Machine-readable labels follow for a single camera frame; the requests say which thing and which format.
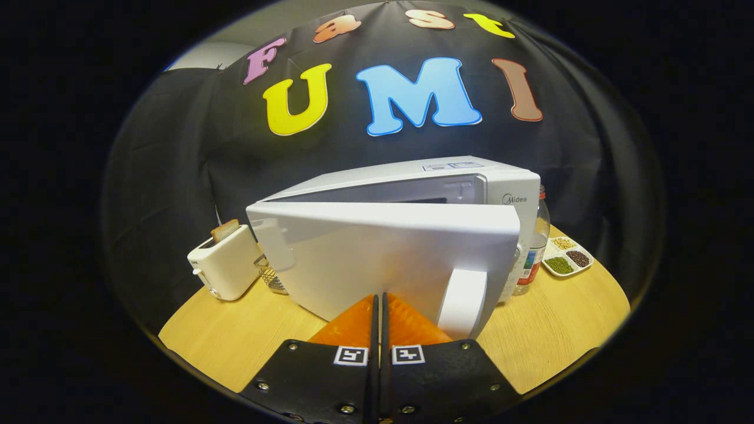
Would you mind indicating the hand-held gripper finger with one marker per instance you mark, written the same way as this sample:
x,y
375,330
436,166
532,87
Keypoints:
x,y
374,388
384,388

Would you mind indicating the white microwave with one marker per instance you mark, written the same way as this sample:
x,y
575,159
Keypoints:
x,y
383,253

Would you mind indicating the white toaster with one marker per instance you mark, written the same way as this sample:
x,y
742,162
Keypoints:
x,y
227,265

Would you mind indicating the clear bottle red label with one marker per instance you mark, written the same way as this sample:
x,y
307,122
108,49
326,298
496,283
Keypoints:
x,y
536,259

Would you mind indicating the white divided bean dish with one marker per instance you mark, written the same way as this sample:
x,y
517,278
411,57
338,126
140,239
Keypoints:
x,y
559,265

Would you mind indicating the brown toast slice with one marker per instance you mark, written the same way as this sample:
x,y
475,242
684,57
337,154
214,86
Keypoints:
x,y
225,231

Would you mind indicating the black backdrop cloth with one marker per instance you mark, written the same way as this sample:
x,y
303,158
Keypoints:
x,y
165,176

